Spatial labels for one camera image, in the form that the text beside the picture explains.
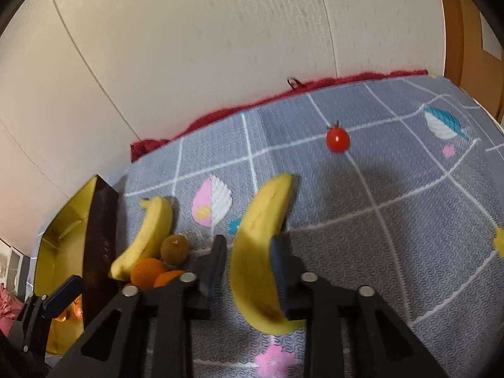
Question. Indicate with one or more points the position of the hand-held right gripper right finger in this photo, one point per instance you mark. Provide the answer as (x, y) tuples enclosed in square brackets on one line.
[(278, 273)]

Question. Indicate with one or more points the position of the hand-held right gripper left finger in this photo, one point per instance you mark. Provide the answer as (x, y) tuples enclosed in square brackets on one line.
[(213, 269)]

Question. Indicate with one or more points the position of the wooden door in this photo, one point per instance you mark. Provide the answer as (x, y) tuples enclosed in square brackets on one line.
[(464, 47)]

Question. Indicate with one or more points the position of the gold cardboard box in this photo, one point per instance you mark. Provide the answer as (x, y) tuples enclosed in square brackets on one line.
[(59, 244)]

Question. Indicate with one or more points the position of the pink cloth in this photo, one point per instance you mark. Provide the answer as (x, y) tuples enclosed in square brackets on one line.
[(8, 315)]

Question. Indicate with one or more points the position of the red blanket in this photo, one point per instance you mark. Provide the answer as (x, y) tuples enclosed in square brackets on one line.
[(220, 116)]

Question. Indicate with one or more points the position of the large yellow banana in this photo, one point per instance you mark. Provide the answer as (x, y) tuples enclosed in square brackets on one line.
[(252, 252)]

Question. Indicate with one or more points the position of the small yellow banana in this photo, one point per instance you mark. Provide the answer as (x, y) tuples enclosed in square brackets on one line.
[(149, 236)]

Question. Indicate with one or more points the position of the brown kiwi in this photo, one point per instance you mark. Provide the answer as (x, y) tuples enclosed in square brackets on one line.
[(174, 250)]

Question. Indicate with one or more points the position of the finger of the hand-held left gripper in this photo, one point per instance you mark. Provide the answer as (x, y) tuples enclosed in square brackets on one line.
[(63, 292)]

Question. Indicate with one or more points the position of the white storage unit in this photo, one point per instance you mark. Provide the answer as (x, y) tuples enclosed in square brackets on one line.
[(13, 264)]

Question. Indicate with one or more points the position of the grey checked printed mat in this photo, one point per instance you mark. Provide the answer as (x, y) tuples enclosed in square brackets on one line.
[(354, 244)]

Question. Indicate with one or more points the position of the small red cherry tomato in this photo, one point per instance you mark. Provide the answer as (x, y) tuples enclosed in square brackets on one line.
[(338, 138)]

